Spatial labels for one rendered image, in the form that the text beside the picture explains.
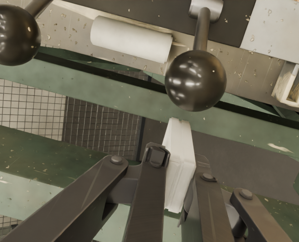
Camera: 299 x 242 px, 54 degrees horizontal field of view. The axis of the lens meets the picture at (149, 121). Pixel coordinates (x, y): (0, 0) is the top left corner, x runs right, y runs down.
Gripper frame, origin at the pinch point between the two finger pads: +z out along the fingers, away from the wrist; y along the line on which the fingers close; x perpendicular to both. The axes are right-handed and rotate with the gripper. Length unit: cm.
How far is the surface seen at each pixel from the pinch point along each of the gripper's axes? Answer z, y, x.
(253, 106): 72, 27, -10
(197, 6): 9.6, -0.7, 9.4
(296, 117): 48, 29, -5
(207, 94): -0.2, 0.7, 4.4
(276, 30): 11.7, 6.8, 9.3
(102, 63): 101, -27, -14
